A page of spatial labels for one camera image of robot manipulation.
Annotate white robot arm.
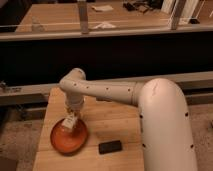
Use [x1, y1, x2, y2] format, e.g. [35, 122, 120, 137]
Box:
[59, 68, 198, 171]

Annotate white paper on table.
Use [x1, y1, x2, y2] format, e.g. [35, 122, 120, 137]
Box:
[92, 5, 113, 12]

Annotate white crumpled cloth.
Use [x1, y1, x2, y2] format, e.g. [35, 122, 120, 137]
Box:
[93, 22, 116, 29]

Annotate grey metal post left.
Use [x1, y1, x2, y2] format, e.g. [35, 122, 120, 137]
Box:
[77, 0, 89, 34]

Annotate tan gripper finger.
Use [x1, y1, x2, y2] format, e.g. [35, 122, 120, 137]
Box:
[66, 107, 71, 115]
[75, 112, 81, 120]

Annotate grey metal post right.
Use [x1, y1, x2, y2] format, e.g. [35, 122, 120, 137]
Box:
[170, 0, 186, 30]

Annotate grey metal rail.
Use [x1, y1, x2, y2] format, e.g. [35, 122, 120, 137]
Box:
[0, 71, 213, 106]

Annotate white labelled bottle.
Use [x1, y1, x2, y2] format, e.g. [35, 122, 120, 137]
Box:
[62, 115, 78, 130]

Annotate orange ceramic bowl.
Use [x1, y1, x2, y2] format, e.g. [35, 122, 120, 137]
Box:
[50, 119, 88, 154]

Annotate black rectangular block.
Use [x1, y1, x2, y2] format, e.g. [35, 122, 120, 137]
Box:
[98, 140, 122, 154]

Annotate wooden background table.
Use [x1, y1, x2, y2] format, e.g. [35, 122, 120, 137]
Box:
[16, 1, 170, 32]

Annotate grey metal post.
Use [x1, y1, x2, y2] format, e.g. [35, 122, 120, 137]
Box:
[170, 0, 186, 30]
[77, 0, 89, 34]

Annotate black cables and devices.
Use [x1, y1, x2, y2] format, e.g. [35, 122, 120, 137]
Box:
[122, 0, 151, 14]

